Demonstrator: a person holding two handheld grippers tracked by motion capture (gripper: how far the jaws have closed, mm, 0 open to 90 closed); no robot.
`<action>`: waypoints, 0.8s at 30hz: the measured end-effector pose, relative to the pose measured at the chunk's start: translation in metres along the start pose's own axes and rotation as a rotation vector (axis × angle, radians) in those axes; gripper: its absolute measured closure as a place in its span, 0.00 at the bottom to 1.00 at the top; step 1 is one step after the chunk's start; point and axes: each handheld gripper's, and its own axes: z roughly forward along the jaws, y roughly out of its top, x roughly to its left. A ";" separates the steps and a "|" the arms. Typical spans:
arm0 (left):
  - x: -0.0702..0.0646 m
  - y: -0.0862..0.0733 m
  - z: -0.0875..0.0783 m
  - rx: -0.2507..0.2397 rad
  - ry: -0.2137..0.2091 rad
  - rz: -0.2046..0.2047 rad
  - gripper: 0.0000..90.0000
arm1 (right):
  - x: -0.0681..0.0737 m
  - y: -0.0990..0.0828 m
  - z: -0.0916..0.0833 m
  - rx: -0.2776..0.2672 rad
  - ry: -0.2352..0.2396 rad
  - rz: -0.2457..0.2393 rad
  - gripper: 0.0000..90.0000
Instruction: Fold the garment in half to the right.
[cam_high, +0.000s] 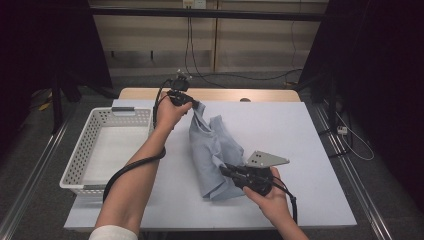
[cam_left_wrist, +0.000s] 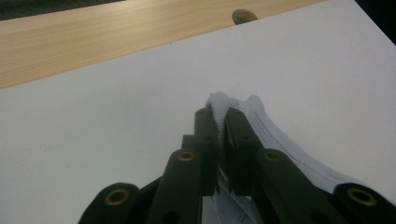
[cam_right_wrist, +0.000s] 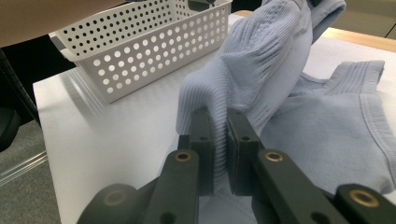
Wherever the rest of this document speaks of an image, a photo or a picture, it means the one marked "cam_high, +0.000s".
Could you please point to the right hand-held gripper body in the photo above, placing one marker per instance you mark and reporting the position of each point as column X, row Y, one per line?
column 256, row 180

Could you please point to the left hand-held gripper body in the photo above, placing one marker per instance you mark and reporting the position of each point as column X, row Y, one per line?
column 180, row 88

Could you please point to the light blue tank top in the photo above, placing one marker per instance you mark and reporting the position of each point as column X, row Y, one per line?
column 210, row 150

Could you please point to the white perforated plastic basket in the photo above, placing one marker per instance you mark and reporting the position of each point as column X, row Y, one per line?
column 100, row 150

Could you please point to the person's left hand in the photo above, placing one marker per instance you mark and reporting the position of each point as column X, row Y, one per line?
column 168, row 115

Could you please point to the person's right hand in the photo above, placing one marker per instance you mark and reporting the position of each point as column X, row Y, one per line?
column 275, row 205

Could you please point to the black horizontal bar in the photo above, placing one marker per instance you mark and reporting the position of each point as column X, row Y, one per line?
column 200, row 13

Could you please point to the white plug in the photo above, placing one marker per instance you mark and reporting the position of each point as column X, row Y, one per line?
column 342, row 130

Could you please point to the black stand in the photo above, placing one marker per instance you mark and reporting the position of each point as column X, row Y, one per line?
column 331, row 100
column 57, row 100

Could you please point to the white sleeve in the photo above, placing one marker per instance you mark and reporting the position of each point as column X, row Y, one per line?
column 113, row 233

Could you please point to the yellow floor marker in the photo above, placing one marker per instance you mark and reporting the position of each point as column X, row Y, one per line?
column 44, row 106

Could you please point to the black curtain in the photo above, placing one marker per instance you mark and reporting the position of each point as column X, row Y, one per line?
column 383, row 83
column 43, row 40

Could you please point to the white wall socket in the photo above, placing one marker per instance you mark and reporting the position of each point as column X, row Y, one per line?
column 194, row 3

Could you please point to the metal floor rail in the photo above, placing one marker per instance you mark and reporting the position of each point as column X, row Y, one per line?
column 33, row 170
column 353, row 170

